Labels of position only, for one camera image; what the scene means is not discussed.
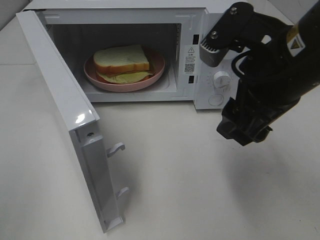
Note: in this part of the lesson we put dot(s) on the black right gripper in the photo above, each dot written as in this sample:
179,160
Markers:
246,122

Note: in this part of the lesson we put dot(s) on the pink plate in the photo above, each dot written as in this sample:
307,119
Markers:
127,82

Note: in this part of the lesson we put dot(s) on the sandwich with white bread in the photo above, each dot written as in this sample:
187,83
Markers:
122,59

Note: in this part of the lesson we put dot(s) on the white microwave door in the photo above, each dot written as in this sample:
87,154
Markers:
80,119

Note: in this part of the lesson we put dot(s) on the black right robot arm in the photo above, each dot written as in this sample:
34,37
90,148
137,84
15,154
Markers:
281,64

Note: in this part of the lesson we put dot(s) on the lower white timer knob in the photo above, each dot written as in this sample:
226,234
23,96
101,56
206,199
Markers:
221,79

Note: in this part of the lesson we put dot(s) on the white warning label sticker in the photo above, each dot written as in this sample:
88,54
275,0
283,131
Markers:
191,59

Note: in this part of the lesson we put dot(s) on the glass turntable tray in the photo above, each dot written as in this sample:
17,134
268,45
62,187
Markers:
162,81

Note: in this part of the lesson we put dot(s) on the white microwave oven body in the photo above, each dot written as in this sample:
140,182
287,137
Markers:
78,28

